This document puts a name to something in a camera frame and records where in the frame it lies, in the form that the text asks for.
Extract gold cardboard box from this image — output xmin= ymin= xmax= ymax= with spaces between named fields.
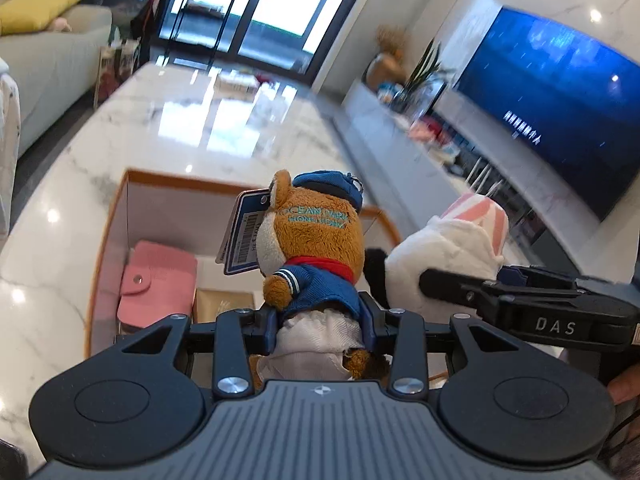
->
xmin=192 ymin=287 xmax=257 ymax=326

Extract white wifi router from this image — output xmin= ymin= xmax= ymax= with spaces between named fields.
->
xmin=465 ymin=155 xmax=501 ymax=196

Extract person's right hand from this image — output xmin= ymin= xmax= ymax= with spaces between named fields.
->
xmin=606 ymin=367 xmax=640 ymax=407

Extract white marble tv cabinet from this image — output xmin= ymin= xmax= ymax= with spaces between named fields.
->
xmin=342 ymin=80 xmax=640 ymax=281

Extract orange cardboard box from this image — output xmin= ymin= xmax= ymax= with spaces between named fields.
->
xmin=84 ymin=169 xmax=453 ymax=391

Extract printed gift bag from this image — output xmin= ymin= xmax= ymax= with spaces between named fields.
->
xmin=94 ymin=37 xmax=142 ymax=111

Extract beige sofa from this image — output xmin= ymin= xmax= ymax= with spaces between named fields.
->
xmin=0 ymin=0 xmax=113 ymax=161

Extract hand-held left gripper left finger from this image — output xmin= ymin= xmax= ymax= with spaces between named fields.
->
xmin=115 ymin=305 xmax=281 ymax=400

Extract white printed blanket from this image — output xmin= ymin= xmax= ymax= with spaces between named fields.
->
xmin=0 ymin=57 xmax=22 ymax=241

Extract yellow pillow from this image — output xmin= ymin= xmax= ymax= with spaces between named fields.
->
xmin=0 ymin=0 xmax=83 ymax=36

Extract white dog plush black ears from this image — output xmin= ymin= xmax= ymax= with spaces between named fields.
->
xmin=362 ymin=192 xmax=510 ymax=311

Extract black framed sliding glass door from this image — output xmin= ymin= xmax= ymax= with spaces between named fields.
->
xmin=150 ymin=0 xmax=381 ymax=91

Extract green potted plant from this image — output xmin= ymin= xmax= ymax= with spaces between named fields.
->
xmin=400 ymin=40 xmax=451 ymax=101

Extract pink figure toy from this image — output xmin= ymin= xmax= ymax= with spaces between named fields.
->
xmin=410 ymin=120 xmax=446 ymax=143

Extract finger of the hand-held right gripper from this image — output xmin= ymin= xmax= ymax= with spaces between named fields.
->
xmin=499 ymin=265 xmax=582 ymax=290
xmin=419 ymin=267 xmax=502 ymax=319

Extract small white flat box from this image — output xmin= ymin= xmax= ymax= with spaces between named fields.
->
xmin=216 ymin=71 xmax=260 ymax=95

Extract pink snap wallet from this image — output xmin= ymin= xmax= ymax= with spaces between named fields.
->
xmin=117 ymin=240 xmax=198 ymax=336

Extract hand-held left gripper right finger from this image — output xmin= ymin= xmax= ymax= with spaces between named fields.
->
xmin=356 ymin=291 xmax=516 ymax=397

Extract brown bear plush blue outfit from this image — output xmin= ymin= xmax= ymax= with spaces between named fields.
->
xmin=216 ymin=169 xmax=393 ymax=396

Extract wall mounted television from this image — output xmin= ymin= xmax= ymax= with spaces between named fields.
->
xmin=452 ymin=5 xmax=640 ymax=223

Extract vase with dried flowers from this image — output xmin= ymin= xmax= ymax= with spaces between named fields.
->
xmin=365 ymin=25 xmax=408 ymax=88

